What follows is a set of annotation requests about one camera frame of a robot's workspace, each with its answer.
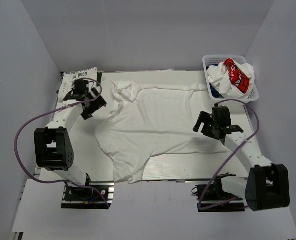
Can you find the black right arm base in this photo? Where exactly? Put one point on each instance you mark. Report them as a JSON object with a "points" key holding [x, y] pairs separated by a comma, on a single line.
{"points": [[213, 196]]}

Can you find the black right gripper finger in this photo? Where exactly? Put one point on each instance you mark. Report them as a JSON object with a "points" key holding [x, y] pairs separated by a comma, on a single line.
{"points": [[203, 118], [206, 131]]}

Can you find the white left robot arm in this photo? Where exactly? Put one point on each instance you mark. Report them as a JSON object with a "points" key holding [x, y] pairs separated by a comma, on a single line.
{"points": [[53, 148]]}

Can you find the white t-shirt red print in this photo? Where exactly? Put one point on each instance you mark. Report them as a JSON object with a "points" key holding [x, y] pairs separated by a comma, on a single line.
{"points": [[232, 80]]}

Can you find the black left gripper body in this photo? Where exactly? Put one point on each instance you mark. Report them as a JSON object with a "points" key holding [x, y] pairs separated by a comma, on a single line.
{"points": [[91, 96]]}

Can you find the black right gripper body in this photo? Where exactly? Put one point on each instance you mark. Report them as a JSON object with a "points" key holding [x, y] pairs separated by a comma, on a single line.
{"points": [[215, 125]]}

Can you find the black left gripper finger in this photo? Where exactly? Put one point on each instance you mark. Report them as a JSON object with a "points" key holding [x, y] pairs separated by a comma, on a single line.
{"points": [[96, 104], [87, 114]]}

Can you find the folded white printed t-shirt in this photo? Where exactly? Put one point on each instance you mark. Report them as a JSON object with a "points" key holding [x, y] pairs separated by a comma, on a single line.
{"points": [[68, 78]]}

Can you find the white t-shirt with text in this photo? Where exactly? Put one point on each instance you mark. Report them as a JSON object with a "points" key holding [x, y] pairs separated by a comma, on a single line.
{"points": [[149, 120]]}

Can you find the navy blue t-shirt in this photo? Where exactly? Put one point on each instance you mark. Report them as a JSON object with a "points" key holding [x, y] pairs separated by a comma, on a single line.
{"points": [[214, 92]]}

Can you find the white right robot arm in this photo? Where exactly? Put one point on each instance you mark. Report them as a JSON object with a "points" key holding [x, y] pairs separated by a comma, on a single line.
{"points": [[267, 185]]}

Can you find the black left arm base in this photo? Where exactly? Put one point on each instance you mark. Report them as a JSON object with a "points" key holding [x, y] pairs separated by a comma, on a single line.
{"points": [[88, 199]]}

